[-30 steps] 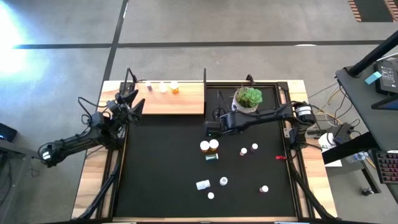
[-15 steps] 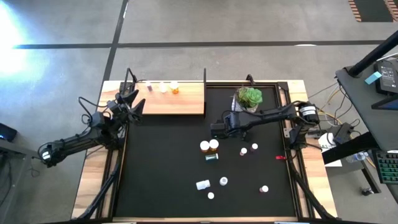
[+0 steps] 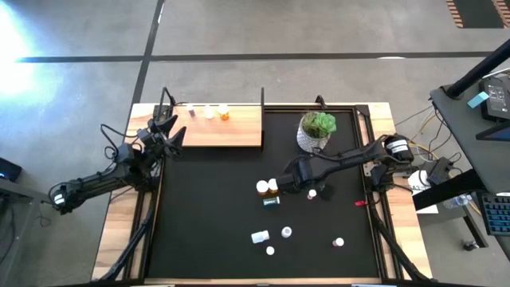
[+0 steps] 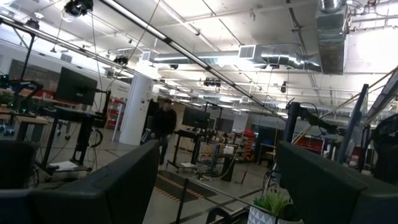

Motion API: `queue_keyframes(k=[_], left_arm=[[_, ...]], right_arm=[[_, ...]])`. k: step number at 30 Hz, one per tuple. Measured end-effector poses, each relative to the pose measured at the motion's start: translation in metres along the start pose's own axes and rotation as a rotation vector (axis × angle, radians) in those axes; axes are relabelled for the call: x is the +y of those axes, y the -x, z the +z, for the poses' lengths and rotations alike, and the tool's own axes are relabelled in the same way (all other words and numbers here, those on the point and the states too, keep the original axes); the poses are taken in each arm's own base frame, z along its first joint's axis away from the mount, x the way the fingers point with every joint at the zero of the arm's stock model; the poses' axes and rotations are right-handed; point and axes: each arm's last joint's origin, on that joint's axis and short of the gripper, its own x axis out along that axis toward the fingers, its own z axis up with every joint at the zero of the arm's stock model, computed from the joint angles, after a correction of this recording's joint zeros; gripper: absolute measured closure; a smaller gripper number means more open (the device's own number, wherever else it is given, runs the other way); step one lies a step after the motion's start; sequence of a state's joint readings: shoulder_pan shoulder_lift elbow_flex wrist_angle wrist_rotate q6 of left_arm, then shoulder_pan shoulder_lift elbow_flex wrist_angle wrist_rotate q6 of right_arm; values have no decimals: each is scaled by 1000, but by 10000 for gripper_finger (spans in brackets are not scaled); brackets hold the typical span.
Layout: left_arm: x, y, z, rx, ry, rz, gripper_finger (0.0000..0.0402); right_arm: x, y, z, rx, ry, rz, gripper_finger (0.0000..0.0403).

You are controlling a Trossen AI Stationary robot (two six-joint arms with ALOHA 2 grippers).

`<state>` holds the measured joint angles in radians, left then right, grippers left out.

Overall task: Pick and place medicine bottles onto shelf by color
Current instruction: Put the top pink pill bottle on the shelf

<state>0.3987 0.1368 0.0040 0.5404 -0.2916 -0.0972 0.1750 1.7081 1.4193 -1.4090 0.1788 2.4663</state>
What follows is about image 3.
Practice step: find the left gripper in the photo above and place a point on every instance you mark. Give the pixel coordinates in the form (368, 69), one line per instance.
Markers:
(157, 149)

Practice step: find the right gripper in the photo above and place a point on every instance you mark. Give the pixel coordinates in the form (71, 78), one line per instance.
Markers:
(307, 171)

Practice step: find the blue vial red pills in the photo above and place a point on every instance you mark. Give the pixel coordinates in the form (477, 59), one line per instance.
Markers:
(191, 111)

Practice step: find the orange pill bottle white cap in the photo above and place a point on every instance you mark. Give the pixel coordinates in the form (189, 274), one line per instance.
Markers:
(272, 185)
(223, 112)
(262, 186)

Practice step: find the clear blue vial white pills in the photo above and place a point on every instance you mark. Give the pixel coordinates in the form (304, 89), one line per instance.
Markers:
(271, 201)

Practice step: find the small white plastic bottle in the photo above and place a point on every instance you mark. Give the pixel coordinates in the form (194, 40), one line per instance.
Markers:
(209, 111)

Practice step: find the white bottle ribbed cap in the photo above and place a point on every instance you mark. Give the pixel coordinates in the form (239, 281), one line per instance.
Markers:
(286, 231)

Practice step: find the white bottle tan label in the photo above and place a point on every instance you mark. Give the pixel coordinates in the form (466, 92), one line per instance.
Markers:
(260, 237)

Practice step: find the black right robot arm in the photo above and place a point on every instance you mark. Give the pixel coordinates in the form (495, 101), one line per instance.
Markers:
(342, 159)

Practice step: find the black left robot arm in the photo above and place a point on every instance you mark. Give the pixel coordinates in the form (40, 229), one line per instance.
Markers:
(95, 183)

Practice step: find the small red clip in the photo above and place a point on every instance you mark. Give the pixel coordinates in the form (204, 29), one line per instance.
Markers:
(360, 203)

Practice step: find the succulent in white patterned pot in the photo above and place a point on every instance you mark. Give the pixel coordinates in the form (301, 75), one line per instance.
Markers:
(315, 127)

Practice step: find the black table mat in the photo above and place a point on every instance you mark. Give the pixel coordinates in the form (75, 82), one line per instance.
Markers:
(223, 259)

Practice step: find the white printed paper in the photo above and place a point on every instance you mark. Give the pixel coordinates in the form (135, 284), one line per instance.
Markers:
(418, 184)

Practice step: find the black controller box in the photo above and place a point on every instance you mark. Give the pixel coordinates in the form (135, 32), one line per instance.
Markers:
(438, 169)

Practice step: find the clear plastic water bottle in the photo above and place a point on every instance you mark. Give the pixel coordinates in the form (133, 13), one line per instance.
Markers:
(458, 200)

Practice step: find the grey side table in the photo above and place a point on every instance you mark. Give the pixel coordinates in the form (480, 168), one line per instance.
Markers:
(24, 193)

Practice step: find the black device blue light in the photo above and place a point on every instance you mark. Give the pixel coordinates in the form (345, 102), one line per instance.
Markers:
(8, 171)

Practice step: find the dark grey side desk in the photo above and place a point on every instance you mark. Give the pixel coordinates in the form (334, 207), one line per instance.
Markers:
(462, 119)

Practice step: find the black chair caster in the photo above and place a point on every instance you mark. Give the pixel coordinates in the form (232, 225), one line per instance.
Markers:
(470, 244)

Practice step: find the teal block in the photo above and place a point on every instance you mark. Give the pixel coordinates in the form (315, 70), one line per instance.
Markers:
(477, 99)

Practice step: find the backlit black keyboard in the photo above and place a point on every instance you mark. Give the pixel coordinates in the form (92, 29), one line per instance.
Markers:
(498, 215)

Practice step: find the black pole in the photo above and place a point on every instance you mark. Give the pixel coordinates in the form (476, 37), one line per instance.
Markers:
(478, 69)

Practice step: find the black power adapter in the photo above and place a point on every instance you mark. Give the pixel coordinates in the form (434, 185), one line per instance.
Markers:
(498, 99)

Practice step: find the dark floor mat striped edges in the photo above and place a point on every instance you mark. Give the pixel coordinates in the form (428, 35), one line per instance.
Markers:
(478, 12)

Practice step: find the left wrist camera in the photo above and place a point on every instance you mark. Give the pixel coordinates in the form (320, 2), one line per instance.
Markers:
(145, 136)

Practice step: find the wooden shelf black frame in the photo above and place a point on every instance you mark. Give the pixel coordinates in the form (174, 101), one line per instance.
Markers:
(223, 131)

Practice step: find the black metal rig frame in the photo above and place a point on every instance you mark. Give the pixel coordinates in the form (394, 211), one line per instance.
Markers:
(362, 110)

